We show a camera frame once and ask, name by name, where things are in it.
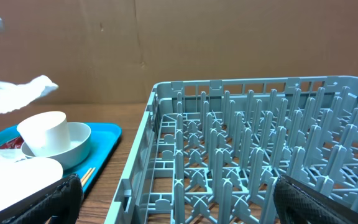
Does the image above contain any wooden chopstick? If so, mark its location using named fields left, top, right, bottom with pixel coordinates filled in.
left=82, top=167, right=96, bottom=187
left=81, top=167, right=93, bottom=184

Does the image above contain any white paper cup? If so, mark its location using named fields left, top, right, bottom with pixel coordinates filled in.
left=17, top=111, right=70, bottom=156

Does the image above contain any wooden chopstick outer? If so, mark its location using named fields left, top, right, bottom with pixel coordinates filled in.
left=82, top=167, right=96, bottom=187

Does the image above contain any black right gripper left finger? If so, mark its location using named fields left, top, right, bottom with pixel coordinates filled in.
left=2, top=174, right=83, bottom=224

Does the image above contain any grey bowl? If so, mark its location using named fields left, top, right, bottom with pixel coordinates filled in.
left=21, top=121, right=92, bottom=171

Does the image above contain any white napkin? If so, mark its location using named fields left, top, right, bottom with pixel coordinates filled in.
left=0, top=75, right=58, bottom=114
left=0, top=149, right=26, bottom=164

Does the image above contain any grey dishwasher rack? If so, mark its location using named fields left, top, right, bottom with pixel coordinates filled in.
left=105, top=76, right=358, bottom=223

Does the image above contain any large pink plate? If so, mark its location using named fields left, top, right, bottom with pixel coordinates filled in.
left=0, top=158, right=63, bottom=211

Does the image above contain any wooden chopstick inner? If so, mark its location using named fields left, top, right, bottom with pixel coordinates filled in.
left=81, top=167, right=93, bottom=184

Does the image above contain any red sauce packet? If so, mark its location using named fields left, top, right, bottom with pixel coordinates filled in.
left=0, top=136, right=24, bottom=149

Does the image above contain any teal plastic tray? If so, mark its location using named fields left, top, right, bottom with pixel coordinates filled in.
left=0, top=122, right=122, bottom=195

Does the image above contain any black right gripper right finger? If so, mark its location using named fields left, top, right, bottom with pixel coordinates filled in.
left=273, top=175, right=358, bottom=224

